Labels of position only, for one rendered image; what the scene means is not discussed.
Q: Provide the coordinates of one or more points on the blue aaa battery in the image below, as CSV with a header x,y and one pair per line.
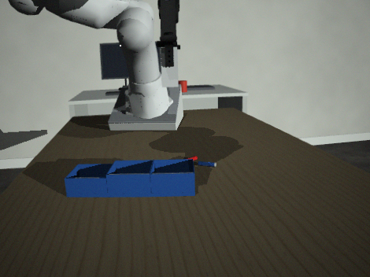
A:
x,y
210,164

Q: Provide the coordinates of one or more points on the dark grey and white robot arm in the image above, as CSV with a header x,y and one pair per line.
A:
x,y
135,33

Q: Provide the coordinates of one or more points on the blue three-compartment bin rack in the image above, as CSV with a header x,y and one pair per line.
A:
x,y
162,178

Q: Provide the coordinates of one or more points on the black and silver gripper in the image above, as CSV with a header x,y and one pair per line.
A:
x,y
169,15

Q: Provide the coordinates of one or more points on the red battery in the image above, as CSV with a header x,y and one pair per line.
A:
x,y
194,158

